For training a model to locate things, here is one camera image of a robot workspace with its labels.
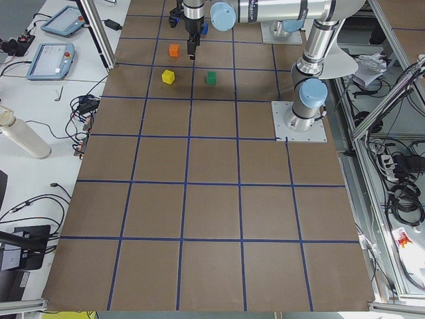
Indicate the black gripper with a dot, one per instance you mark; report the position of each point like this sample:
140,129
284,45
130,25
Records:
194,27

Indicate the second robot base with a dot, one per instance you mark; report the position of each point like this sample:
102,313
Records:
287,32

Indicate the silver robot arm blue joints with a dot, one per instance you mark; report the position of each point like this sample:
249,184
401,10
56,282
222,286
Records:
327,17

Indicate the orange wooden block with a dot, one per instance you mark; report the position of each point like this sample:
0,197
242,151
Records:
174,50

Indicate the green wooden block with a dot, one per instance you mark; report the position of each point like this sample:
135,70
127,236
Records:
211,78

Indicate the blue wooden block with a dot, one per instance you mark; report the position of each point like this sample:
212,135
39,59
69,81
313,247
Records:
205,29

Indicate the yellow wooden block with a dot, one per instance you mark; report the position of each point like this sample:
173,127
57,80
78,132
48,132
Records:
168,77

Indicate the black power adapter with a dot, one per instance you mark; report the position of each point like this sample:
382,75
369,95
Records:
113,24

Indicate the upper teach pendant tablet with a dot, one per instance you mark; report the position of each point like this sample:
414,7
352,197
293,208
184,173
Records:
65,23

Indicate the teach pendant tablet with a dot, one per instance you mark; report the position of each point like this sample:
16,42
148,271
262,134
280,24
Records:
65,23
52,61

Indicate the allen key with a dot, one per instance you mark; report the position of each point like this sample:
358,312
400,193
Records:
59,94

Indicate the lower teach pendant tablet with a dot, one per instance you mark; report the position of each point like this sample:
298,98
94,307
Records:
52,61

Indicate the crumpled white paper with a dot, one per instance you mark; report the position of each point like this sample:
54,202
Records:
370,67

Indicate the white cylindrical bottle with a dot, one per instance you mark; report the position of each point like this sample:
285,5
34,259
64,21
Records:
24,136

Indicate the white power strip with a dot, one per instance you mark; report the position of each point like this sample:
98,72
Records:
387,167

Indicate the black monitor stand base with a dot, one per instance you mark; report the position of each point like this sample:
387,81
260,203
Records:
24,248

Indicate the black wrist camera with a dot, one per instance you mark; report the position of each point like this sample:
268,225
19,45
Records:
174,16

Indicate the aluminium frame post left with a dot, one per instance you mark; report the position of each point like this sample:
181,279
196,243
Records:
91,17

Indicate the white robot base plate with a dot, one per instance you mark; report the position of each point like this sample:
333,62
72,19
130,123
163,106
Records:
289,128

